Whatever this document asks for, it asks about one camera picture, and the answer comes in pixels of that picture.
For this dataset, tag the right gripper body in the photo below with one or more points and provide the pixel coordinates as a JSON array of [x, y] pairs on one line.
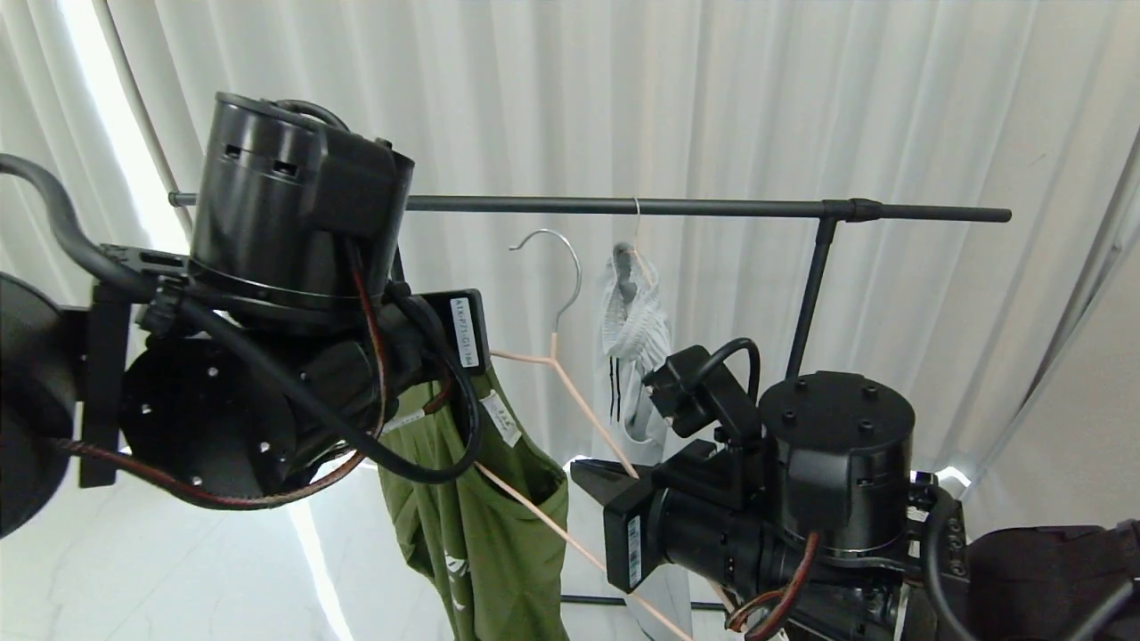
[[704, 534]]

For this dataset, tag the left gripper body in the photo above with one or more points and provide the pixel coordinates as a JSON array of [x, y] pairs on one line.
[[401, 352]]

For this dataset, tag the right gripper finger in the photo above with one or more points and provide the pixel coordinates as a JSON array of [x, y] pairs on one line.
[[614, 482]]

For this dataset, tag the green garment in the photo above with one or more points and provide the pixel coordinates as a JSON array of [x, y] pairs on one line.
[[481, 534]]

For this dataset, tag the pink clothes hanger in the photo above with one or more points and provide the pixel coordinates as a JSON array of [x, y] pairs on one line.
[[636, 231], [570, 267]]

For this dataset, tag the black clothes rack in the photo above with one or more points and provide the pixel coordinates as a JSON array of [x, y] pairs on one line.
[[712, 207]]

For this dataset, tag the white curtain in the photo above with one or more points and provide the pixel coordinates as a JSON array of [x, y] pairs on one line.
[[712, 89], [44, 133]]

